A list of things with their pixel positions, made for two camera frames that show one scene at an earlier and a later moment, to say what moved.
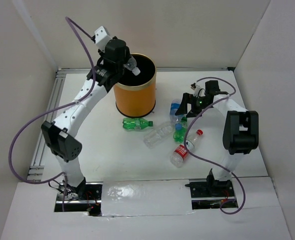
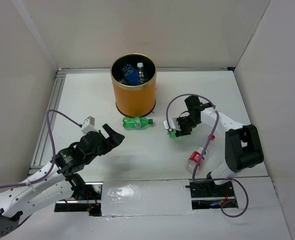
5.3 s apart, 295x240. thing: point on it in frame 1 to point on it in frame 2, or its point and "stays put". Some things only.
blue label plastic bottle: x=174 y=118 to x=131 y=75
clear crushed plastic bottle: x=131 y=65 to x=141 y=71
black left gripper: x=127 y=55 to x=114 y=140
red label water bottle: x=177 y=157 to x=191 y=165
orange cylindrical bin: x=135 y=95 stays put
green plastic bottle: x=136 y=123 stays put
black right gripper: x=189 y=98 to x=182 y=131
